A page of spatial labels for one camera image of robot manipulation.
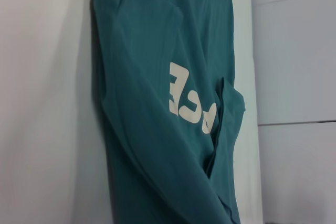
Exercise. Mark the teal t-shirt with beige print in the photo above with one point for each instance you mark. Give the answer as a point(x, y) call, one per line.
point(157, 103)

